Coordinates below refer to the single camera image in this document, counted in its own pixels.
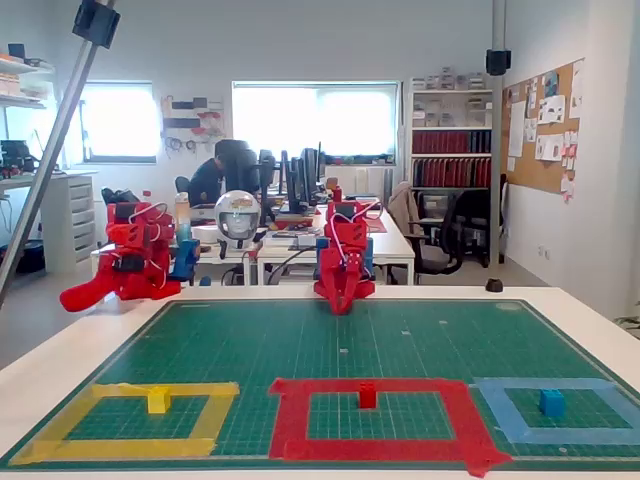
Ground red leader arm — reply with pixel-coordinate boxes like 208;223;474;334
58;199;182;315

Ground red tape square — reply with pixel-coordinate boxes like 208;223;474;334
268;377;514;479

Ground yellow toy brick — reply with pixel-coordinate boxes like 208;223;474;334
147;386;173;415

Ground blue tape square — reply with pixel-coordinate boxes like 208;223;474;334
469;377;640;446

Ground blue toy brick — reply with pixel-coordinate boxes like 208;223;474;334
539;388;566;418

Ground yellow tape square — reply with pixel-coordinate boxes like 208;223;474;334
9;382;240;466

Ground white office desk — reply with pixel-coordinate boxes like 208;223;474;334
91;207;417;287

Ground green cutting mat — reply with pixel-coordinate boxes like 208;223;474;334
9;298;640;471

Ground beige jacket on chair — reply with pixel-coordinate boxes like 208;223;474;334
388;181;427;237

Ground black computer monitors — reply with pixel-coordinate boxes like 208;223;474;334
257;141;327;215

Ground black office chair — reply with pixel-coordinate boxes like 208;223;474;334
408;185;491;275

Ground white helmet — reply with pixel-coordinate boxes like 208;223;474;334
214;190;261;251

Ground wide bright window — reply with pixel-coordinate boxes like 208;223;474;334
231;80;402;164

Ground seated person in dark clothes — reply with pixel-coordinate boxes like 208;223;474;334
174;139;262;210

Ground orange blue water bottle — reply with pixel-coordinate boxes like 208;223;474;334
174;192;194;242

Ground white shelf with binders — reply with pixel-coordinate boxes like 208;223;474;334
408;67;494;192

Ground upright grey pole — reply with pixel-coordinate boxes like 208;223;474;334
488;0;508;270

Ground cork pin board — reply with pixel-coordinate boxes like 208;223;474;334
501;58;587;197

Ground black pole clamp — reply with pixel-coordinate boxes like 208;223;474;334
485;48;513;78
72;0;122;51

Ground small bright window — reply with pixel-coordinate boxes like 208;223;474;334
78;81;158;165

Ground white drawer cabinet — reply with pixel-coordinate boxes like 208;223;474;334
41;172;99;275

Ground white servo cable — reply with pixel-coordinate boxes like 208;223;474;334
330;201;384;281

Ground wall tool pegboard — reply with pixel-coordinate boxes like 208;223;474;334
159;94;227;157

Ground slanted silver camera pole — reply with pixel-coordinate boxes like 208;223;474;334
0;0;117;311

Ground white wall shelf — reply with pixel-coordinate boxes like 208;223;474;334
0;43;57;110

